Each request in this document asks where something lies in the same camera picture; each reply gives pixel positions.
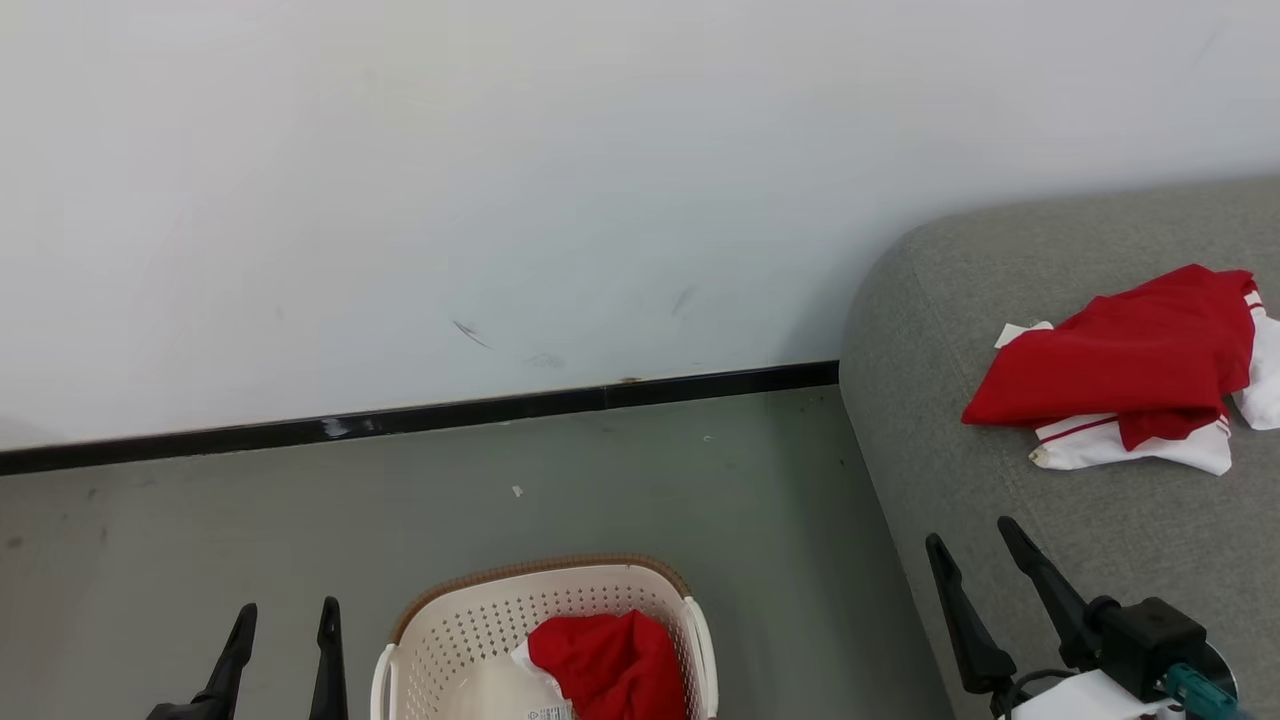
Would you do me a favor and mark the grey fabric sofa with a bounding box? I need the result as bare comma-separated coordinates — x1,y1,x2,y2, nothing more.
838,178,1280,720

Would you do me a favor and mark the black wall baseboard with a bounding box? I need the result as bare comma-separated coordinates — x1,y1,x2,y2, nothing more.
0,360,841,477

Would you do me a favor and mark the cream perforated laundry basket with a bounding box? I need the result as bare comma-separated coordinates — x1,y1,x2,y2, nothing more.
370,553,719,720

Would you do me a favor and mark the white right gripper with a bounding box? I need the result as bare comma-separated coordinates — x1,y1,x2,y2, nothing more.
925,516,1186,720

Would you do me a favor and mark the thin black right gripper cable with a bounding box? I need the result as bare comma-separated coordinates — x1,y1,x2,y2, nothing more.
990,667,1079,717

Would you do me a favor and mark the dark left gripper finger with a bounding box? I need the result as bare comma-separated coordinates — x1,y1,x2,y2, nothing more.
200,604,258,720
308,597,349,720

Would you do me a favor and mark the teal cable plug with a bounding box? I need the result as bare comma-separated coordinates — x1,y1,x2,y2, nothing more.
1163,663,1246,720

